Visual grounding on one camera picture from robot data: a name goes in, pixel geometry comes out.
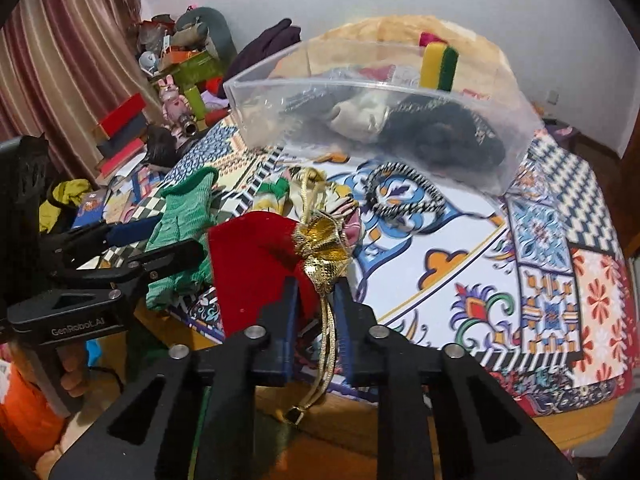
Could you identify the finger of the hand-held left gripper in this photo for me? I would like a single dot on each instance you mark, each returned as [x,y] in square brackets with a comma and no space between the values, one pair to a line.
[131,232]
[170,256]

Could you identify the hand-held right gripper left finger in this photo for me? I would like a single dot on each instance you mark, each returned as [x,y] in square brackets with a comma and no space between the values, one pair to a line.
[291,332]

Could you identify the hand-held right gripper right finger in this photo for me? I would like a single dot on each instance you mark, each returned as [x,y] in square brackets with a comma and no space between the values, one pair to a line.
[345,332]

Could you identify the green knit glove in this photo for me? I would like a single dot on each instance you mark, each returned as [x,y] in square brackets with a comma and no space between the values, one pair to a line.
[181,220]

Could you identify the red velvet pouch gold ribbon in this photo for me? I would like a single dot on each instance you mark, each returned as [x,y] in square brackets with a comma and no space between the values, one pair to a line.
[250,260]

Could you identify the clear plastic bin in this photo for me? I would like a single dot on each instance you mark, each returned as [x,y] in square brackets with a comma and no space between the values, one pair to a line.
[280,112]

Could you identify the person's left forearm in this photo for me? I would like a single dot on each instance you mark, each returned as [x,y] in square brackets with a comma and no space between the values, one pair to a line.
[22,410]

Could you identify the person's left hand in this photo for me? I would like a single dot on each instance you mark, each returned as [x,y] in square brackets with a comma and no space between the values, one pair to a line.
[76,372]

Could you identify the yellow green cloth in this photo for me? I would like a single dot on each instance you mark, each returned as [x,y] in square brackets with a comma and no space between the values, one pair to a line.
[67,197]

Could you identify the blue book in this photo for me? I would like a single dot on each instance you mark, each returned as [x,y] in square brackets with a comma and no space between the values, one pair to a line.
[90,210]

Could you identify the black bag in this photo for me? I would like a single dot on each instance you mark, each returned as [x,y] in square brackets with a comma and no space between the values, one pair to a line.
[161,147]

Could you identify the stack of red boxes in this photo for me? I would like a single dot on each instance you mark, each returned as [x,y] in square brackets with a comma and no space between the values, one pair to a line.
[122,135]

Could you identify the floral patterned sock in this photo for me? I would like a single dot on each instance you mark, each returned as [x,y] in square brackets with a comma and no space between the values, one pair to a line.
[272,195]

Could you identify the pink bunny toy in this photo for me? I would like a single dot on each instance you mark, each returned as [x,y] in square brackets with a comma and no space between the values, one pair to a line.
[172,102]

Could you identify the printed blanket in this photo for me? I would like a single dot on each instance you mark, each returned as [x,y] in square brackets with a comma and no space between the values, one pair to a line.
[450,240]

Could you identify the striped curtain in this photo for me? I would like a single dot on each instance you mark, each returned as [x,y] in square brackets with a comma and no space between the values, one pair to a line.
[60,60]

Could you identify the green cylinder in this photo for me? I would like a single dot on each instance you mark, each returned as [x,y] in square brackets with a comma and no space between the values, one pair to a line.
[196,102]

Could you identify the black white striped hair band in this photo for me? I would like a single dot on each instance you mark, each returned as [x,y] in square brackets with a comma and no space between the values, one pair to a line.
[400,195]

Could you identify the white round toy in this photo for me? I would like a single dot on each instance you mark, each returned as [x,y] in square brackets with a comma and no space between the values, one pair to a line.
[148,63]

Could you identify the green box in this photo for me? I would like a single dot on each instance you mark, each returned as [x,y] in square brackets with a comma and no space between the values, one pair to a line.
[192,66]

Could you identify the dark striped cloth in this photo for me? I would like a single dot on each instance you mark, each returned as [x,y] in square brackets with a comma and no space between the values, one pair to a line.
[310,102]

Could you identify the grey plush cushion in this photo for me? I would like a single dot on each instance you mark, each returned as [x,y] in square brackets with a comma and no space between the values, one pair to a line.
[210,27]

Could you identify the white cloth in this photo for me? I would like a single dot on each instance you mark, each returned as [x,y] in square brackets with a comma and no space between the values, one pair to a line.
[357,112]

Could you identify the black fuzzy cloth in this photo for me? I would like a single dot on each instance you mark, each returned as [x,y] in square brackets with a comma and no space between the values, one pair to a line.
[445,135]

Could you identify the dark purple cloth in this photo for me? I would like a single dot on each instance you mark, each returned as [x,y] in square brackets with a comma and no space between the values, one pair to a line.
[270,42]

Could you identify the yellow green sponge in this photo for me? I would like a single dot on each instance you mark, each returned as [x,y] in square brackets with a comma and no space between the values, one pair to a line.
[439,67]

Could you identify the dark side table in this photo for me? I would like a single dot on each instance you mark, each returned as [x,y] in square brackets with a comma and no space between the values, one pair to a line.
[562,132]

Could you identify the yellow blanket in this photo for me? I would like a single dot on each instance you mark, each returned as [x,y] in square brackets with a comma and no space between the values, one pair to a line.
[390,27]

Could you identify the wooden bed frame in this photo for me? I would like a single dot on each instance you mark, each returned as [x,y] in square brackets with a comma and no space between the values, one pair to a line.
[575,425]

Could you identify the wall outlet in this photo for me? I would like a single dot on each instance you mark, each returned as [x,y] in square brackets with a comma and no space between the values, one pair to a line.
[553,97]

